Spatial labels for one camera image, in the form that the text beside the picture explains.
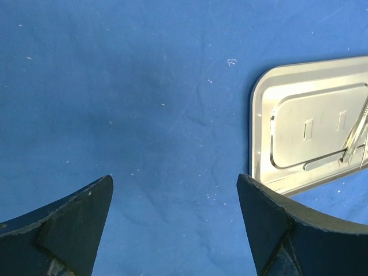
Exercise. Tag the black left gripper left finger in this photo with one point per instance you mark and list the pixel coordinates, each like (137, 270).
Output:
(61, 238)

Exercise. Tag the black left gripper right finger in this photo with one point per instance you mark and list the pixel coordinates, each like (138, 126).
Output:
(289, 238)

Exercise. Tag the stainless steel instrument tray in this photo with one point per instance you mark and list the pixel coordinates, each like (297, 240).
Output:
(300, 118)

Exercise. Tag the steel tweezers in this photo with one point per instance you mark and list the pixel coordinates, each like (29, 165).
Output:
(357, 131)

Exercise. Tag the blue surgical drape cloth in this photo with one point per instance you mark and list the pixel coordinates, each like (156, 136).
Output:
(155, 94)

